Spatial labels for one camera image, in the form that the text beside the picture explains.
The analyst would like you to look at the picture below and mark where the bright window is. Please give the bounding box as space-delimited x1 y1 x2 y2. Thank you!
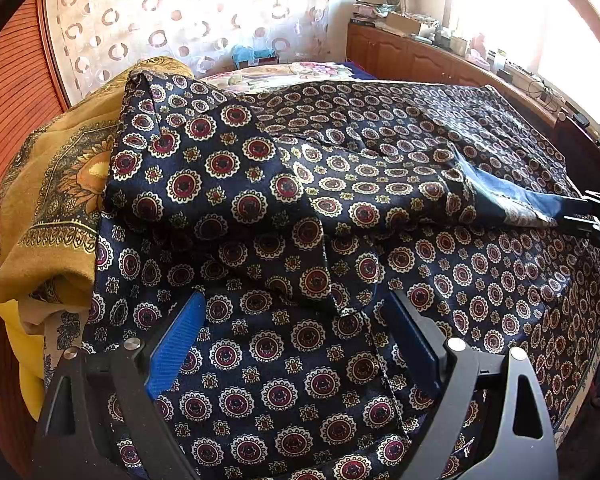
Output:
442 0 600 131

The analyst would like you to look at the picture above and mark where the gold patterned cloth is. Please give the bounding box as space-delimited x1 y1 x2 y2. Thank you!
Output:
0 55 196 311

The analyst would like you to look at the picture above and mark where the navy medallion-print shirt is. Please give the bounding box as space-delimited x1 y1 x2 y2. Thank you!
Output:
82 70 600 480

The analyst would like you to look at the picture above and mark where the floral quilt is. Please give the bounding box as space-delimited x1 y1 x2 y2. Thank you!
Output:
200 60 353 93

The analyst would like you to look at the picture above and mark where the wooden slatted wardrobe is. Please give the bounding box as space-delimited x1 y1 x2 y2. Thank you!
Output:
0 0 78 480

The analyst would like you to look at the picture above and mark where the blue-white floral sheet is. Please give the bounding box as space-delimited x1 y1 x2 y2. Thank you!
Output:
42 280 600 448

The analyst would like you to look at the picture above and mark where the wooden cabinet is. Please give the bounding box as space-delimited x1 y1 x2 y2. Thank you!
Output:
346 20 600 161

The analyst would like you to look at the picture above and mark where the white circle-patterned curtain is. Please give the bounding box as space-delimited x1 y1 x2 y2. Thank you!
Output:
42 0 336 106

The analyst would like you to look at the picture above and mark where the navy bed sheet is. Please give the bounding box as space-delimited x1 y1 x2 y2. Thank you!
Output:
342 59 376 81

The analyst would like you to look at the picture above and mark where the black cable tangle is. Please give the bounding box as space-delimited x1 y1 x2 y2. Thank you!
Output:
527 77 563 106

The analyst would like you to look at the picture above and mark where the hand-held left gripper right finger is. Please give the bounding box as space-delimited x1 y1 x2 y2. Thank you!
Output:
380 289 560 480

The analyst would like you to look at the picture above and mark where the cardboard box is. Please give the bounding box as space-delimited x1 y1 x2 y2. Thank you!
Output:
385 11 423 36

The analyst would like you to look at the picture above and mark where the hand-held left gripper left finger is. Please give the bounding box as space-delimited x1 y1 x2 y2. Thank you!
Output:
30 290 207 480

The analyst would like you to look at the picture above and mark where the blue plastic bag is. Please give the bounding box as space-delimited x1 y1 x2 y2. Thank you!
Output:
230 42 276 68

